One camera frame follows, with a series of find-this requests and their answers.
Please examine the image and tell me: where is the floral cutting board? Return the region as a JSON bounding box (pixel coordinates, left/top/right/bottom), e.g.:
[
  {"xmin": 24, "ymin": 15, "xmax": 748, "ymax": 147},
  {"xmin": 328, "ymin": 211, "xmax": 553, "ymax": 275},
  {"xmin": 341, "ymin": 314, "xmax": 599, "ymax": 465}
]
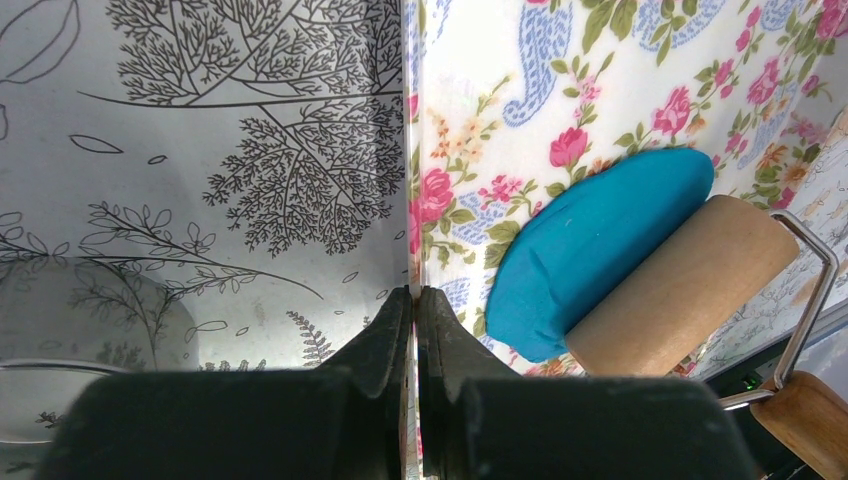
[{"xmin": 405, "ymin": 1, "xmax": 847, "ymax": 376}]

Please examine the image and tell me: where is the blue dough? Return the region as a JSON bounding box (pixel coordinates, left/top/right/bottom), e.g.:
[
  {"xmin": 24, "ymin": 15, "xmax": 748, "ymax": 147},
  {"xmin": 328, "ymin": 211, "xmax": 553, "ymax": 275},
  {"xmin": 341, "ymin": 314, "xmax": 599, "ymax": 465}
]
[{"xmin": 485, "ymin": 148, "xmax": 714, "ymax": 363}]

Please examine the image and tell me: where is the wooden rolling pin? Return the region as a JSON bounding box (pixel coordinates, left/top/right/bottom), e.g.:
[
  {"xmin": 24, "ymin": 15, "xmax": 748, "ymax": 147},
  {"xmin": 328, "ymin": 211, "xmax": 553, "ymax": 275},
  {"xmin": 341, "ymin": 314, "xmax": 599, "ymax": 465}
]
[{"xmin": 565, "ymin": 195, "xmax": 847, "ymax": 479}]

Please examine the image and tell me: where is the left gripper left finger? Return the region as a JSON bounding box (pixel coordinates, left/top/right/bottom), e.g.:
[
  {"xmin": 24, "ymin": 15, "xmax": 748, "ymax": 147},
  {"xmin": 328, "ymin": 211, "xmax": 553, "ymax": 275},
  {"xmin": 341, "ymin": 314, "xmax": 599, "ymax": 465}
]
[{"xmin": 35, "ymin": 287, "xmax": 412, "ymax": 479}]

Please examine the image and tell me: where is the floral tablecloth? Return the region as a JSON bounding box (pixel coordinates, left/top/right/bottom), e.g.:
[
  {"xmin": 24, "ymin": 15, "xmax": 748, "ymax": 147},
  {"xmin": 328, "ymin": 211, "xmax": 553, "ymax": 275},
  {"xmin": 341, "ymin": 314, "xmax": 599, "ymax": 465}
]
[{"xmin": 0, "ymin": 0, "xmax": 848, "ymax": 480}]

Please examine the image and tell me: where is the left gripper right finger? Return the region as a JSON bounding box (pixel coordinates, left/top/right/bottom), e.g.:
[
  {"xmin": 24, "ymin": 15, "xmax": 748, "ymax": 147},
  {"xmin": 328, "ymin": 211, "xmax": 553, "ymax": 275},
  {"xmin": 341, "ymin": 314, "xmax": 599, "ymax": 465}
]
[{"xmin": 416, "ymin": 287, "xmax": 757, "ymax": 479}]

